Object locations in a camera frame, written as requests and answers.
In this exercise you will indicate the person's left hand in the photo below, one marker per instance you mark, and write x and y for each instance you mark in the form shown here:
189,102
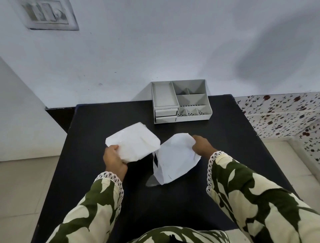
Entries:
113,159

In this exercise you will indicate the person's right hand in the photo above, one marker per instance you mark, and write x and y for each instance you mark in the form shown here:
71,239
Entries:
203,147

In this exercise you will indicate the person's right fingers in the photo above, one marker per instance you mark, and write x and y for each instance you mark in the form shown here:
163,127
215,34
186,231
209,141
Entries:
196,140

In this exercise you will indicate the person's left thumb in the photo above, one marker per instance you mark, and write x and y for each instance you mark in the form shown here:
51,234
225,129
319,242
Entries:
115,148

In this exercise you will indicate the white plastic bag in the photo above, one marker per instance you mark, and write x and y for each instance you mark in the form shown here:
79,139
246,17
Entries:
155,152

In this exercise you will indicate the person's right forearm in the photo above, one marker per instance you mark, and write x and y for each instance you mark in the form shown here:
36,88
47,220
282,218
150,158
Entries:
260,200

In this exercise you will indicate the person's left forearm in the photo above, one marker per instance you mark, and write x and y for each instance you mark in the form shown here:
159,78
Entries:
93,207

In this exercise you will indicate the black table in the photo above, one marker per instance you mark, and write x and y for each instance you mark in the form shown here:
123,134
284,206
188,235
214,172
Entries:
165,162

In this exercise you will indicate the grey desk organizer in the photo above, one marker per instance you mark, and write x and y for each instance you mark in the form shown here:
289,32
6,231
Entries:
180,100

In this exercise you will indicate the floral patterned cloth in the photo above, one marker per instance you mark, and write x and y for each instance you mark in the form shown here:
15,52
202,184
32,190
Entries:
282,115

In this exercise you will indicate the person's patterned clothing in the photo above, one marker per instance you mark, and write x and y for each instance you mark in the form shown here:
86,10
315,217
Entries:
180,235

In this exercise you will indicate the white wall switch plate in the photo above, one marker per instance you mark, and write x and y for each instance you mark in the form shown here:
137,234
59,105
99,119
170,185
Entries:
47,13

